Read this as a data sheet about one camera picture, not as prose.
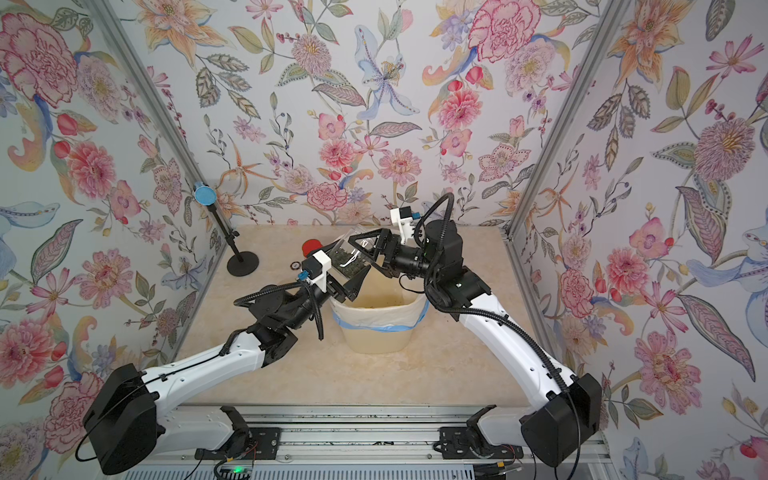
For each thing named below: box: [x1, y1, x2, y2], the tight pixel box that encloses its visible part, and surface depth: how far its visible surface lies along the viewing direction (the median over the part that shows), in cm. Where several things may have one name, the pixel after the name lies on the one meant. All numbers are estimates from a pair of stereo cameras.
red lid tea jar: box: [302, 239, 323, 258], surface depth 103 cm
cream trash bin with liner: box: [329, 291, 430, 354], surface depth 72 cm
